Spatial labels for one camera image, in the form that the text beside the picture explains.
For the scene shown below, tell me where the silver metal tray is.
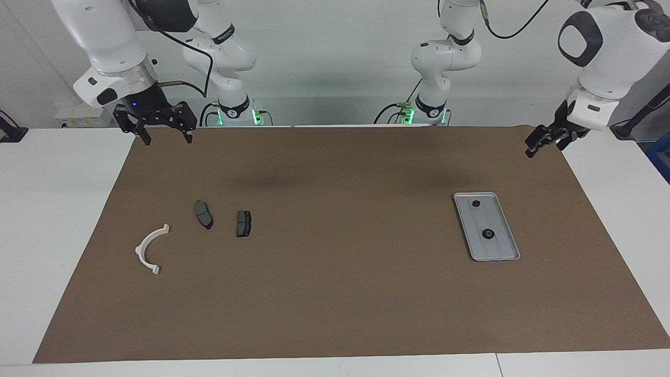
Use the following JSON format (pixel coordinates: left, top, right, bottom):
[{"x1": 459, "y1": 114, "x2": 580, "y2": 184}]
[{"x1": 453, "y1": 192, "x2": 521, "y2": 262}]

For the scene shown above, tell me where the white power strip box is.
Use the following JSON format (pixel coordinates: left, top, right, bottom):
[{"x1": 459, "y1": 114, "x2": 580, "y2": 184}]
[{"x1": 55, "y1": 102, "x2": 116, "y2": 128}]

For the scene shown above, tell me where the dark curved brake pad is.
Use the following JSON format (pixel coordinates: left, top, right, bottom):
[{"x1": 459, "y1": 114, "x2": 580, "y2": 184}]
[{"x1": 194, "y1": 200, "x2": 214, "y2": 230}]

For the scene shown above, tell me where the blue crate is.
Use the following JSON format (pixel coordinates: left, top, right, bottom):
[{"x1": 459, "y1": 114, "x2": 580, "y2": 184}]
[{"x1": 645, "y1": 139, "x2": 670, "y2": 184}]

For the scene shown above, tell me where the black table clamp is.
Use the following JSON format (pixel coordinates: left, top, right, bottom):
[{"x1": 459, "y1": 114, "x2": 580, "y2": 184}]
[{"x1": 0, "y1": 110, "x2": 29, "y2": 143}]

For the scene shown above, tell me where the brown table mat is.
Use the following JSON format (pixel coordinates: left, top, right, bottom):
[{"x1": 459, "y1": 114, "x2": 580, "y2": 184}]
[{"x1": 32, "y1": 126, "x2": 670, "y2": 364}]

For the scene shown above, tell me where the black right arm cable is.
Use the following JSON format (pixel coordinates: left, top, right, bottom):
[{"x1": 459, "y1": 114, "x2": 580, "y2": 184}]
[{"x1": 133, "y1": 0, "x2": 216, "y2": 99}]

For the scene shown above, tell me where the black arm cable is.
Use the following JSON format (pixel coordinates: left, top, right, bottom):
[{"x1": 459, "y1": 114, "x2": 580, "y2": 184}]
[
  {"x1": 133, "y1": 0, "x2": 216, "y2": 99},
  {"x1": 479, "y1": 0, "x2": 550, "y2": 40}
]

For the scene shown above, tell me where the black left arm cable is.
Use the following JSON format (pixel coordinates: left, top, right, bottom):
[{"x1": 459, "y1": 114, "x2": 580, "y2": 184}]
[{"x1": 479, "y1": 0, "x2": 550, "y2": 40}]

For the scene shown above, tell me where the white curved plastic bracket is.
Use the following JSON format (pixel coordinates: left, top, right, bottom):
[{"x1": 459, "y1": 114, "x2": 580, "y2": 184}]
[{"x1": 135, "y1": 224, "x2": 171, "y2": 275}]

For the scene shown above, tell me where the black left base cable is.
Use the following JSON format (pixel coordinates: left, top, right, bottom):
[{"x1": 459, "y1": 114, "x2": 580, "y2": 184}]
[{"x1": 373, "y1": 79, "x2": 425, "y2": 125}]

